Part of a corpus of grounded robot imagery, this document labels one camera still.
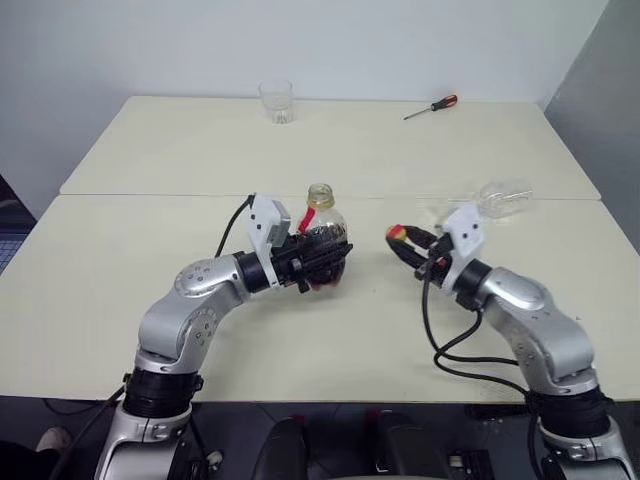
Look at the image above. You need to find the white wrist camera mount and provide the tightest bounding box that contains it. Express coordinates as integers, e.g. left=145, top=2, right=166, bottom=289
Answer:
left=247, top=192, right=293, bottom=289
left=441, top=201, right=487, bottom=290

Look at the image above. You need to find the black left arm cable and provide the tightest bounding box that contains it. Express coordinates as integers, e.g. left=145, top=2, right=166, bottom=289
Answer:
left=215, top=194, right=257, bottom=259

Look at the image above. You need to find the plastic bottle with dark liquid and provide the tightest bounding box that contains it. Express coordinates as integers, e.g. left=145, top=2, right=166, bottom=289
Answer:
left=298, top=182, right=351, bottom=294

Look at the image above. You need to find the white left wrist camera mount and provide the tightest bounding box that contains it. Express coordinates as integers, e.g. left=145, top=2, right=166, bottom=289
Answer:
left=247, top=192, right=293, bottom=289

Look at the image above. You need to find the clear plastic cup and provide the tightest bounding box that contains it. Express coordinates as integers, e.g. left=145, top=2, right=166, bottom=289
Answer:
left=257, top=79, right=294, bottom=126

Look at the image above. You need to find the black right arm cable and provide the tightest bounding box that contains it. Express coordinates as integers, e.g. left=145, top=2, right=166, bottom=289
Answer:
left=420, top=259, right=532, bottom=401

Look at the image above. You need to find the white shoe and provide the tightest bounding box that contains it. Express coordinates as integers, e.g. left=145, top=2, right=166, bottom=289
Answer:
left=37, top=426, right=72, bottom=454

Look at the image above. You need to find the dark rounded shape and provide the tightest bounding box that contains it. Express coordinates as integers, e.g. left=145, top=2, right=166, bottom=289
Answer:
left=373, top=410, right=444, bottom=480
left=252, top=418, right=308, bottom=480

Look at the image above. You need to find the thin black floor cable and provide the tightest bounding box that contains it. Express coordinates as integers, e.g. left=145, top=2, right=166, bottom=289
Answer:
left=43, top=397, right=109, bottom=416

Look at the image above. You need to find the clear wine glass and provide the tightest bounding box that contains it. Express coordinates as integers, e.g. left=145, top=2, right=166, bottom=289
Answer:
left=424, top=178, right=534, bottom=229

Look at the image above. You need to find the red and black screwdriver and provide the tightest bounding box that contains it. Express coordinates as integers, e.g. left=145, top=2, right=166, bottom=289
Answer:
left=403, top=94, right=459, bottom=121

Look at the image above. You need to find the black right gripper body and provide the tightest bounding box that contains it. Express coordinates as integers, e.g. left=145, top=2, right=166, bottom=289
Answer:
left=414, top=234, right=454, bottom=286

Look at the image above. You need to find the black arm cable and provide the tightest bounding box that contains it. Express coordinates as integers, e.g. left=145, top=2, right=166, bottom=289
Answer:
left=420, top=259, right=532, bottom=401
left=215, top=194, right=257, bottom=259

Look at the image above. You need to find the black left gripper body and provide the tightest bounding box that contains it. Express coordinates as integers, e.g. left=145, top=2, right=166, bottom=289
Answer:
left=272, top=234, right=314, bottom=295

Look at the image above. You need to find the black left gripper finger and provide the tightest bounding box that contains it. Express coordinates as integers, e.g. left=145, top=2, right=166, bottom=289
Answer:
left=307, top=235, right=355, bottom=251
left=307, top=250, right=350, bottom=275

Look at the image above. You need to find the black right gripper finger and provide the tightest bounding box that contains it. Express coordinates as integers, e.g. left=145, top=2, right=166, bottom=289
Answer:
left=389, top=240, right=429, bottom=271
left=403, top=226, right=441, bottom=247

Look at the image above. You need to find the blue grid mat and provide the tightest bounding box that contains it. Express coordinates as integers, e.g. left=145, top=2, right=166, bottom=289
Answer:
left=0, top=232, right=24, bottom=274

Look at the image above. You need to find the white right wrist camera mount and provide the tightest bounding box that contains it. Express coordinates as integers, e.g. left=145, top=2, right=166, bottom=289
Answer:
left=441, top=201, right=487, bottom=290

